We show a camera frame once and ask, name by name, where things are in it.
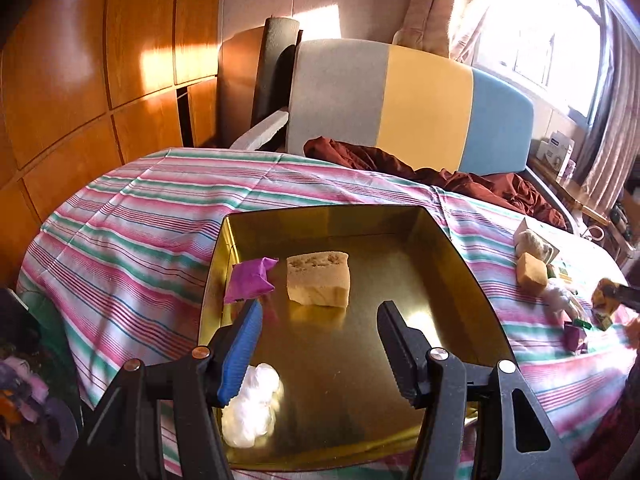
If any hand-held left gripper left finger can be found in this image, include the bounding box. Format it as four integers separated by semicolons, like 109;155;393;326
60;299;264;480

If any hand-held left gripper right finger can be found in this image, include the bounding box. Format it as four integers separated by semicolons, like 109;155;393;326
376;301;581;480

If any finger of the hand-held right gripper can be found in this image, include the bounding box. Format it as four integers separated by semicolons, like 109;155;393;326
602;282;640;311

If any yellow snack packet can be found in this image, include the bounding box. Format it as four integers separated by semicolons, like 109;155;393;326
591;278;618;311

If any gold tin box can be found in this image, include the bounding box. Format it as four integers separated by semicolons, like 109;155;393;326
198;205;516;472

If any white cotton ball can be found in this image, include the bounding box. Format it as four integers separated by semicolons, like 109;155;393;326
220;362;285;450

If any purple cloth pouch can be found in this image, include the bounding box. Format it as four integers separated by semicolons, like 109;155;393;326
223;256;279;305

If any yellow sponge block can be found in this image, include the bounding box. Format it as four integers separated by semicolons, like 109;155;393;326
286;252;351;308
516;252;550;298

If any person's right hand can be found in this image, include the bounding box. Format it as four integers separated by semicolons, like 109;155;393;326
622;317;640;352

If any purple snack packet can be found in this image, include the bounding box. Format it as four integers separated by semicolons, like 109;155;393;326
564;321;591;356

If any white plastic wrapped item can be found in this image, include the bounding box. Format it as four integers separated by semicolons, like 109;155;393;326
542;280;576;318

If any rolled white towel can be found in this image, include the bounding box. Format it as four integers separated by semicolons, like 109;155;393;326
515;227;553;261

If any wooden nightstand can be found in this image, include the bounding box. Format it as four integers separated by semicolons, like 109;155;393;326
530;155;612;227

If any striped bedsheet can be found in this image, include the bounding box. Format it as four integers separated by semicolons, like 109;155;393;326
17;147;640;480

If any white cardboard box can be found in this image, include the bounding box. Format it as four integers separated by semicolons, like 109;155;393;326
541;131;576;172

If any striped beige curtain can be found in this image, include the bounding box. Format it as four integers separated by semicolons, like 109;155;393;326
580;10;640;216

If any brown red blanket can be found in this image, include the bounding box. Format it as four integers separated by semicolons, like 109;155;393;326
303;136;568;231

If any white foam piece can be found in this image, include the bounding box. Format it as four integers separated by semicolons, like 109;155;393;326
230;109;290;152

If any grey yellow blue headboard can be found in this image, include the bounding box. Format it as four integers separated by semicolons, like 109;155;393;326
285;39;535;177

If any window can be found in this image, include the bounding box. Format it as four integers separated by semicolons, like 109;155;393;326
470;0;616;121

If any wooden wardrobe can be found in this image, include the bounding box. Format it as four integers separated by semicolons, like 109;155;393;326
0;0;223;286

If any pink curtain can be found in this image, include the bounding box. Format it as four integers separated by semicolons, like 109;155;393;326
395;0;501;61

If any grey bed frame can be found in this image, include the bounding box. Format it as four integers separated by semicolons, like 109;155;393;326
522;169;583;235

